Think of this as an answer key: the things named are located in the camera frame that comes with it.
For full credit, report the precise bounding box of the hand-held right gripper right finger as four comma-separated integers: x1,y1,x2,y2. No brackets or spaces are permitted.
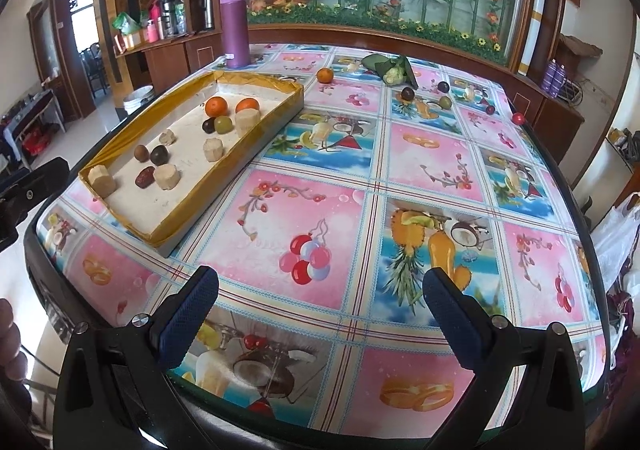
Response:
421,266,587,450

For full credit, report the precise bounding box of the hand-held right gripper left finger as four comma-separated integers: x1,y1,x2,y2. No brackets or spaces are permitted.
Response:
54,265,220,450

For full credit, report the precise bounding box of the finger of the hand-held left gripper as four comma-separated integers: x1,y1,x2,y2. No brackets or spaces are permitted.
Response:
0,157,71,205

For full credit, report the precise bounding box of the yellow taped white tray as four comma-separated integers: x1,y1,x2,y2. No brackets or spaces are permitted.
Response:
79,70,306,248

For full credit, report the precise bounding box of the large peeled sugarcane piece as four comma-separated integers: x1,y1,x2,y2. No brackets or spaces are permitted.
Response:
235,110,262,135

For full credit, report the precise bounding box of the person's left hand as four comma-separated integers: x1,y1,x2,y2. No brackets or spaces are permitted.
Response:
0,299,25,383

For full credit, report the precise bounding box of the white bucket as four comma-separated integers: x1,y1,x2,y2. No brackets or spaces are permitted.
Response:
122,86,156,113

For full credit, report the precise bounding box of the printed plastic tablecloth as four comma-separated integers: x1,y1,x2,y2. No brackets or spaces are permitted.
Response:
35,42,601,436

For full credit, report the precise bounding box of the maroon cloth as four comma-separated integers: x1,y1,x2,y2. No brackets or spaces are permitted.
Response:
607,275,640,366

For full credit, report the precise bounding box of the wooden shelf cabinet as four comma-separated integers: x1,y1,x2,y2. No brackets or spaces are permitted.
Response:
114,27,223,93

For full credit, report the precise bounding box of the green bag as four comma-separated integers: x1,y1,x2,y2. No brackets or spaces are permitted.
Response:
112,12,143,38

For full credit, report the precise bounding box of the white plastic bag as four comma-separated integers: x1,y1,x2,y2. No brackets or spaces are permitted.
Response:
590,195,640,291

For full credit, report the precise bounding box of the wooden side cabinet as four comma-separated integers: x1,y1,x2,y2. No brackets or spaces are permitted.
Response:
510,80,586,151

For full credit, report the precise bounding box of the purple bottle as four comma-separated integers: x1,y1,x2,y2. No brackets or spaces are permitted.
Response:
219,0,252,70

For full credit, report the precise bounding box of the brown cardboard box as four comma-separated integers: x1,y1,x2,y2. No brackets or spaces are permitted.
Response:
557,32,603,60

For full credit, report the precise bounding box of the white and yellow roll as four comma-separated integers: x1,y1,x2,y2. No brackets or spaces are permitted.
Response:
520,0,549,78

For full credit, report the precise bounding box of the wire basket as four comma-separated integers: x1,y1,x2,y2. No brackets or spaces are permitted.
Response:
562,77,586,105

